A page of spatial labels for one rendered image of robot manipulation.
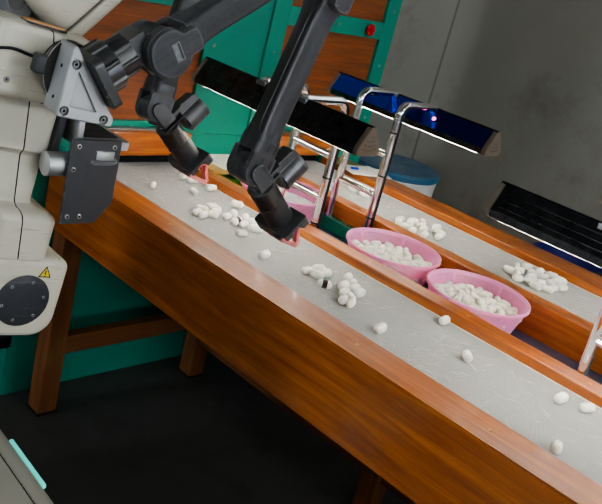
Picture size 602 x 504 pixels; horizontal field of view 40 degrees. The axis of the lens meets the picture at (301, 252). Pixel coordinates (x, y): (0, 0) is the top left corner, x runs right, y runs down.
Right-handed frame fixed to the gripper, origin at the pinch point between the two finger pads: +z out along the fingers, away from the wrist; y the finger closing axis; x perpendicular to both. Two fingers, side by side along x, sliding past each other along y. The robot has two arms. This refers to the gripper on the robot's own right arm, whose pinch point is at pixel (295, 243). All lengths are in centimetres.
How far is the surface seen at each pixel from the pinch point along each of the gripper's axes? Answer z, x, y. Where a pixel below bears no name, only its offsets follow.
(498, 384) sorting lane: 22, -4, -46
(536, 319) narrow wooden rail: 57, -35, -28
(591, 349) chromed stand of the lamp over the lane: 32, -24, -53
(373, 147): 4.8, -31.6, 6.3
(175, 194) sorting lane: 19, -1, 60
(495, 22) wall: 150, -206, 129
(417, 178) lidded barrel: 166, -115, 111
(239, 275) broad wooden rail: 1.6, 12.4, 6.7
